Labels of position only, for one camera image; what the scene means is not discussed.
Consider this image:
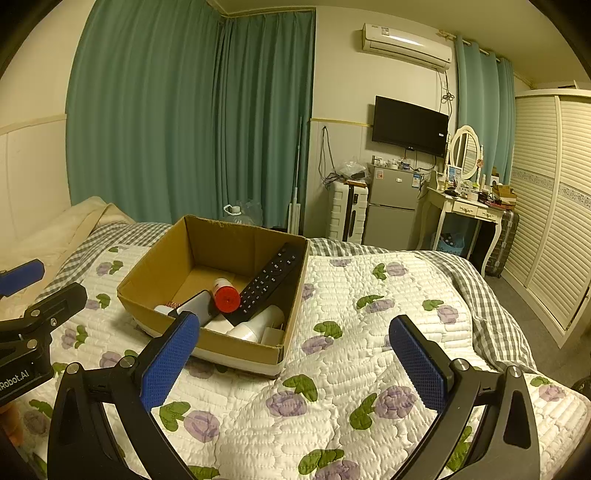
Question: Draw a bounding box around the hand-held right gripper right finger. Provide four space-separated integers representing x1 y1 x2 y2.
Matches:
389 315 541 480

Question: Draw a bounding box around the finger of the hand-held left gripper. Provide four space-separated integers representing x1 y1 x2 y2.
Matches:
0 259 45 296
18 282 89 343

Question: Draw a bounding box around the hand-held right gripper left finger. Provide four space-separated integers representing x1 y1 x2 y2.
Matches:
46 311 201 480

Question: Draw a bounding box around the black power bank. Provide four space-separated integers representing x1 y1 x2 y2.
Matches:
168 289 221 325

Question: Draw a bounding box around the white bottle with red cap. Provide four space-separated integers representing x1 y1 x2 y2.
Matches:
212 278 241 315

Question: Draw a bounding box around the white plastic bottle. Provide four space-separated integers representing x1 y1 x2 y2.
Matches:
205 305 286 343

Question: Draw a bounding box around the brown cardboard box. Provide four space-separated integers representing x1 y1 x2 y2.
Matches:
116 215 309 380

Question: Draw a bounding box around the black remote control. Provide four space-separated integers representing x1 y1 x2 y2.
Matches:
229 243 301 326

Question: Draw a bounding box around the person's left hand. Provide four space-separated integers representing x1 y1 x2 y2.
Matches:
0 405 24 446

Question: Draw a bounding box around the white floral quilt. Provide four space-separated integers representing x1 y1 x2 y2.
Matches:
28 242 591 480

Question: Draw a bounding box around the cream blanket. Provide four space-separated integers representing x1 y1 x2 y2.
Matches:
0 196 139 315

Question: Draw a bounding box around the white padded headboard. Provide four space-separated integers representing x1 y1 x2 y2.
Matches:
0 115 73 259

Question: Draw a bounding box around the blue plastic basket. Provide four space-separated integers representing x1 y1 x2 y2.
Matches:
434 232 465 256

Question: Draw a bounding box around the dark checkered suitcase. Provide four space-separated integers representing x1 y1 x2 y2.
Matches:
485 210 520 278

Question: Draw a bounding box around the silver small fridge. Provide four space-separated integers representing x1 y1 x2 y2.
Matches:
363 162 419 247

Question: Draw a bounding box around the white dressing table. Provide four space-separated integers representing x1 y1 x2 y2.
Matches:
425 182 509 278

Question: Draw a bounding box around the clear water jug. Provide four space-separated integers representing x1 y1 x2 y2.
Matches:
223 199 264 227

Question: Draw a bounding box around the white ribbed suitcase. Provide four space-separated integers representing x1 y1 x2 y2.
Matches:
329 181 370 243

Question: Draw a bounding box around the white mop pole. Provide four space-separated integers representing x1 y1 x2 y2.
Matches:
287 117 306 234

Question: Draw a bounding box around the white louvered wardrobe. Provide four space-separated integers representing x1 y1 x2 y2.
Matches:
501 83 591 349

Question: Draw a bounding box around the clear plastic bag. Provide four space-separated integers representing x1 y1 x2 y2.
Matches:
335 159 368 182

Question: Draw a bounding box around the wide green curtain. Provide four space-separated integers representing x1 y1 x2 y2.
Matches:
66 0 317 232

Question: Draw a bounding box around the oval white vanity mirror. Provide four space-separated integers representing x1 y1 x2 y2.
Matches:
449 126 481 182

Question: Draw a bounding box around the narrow green curtain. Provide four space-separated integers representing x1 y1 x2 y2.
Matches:
455 37 516 185

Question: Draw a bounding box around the white air conditioner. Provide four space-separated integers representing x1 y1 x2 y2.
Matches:
361 23 453 71

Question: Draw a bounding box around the black wall cable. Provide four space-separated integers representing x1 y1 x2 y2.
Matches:
318 127 338 185

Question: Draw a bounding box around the black wall television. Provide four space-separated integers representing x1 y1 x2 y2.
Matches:
372 95 450 157

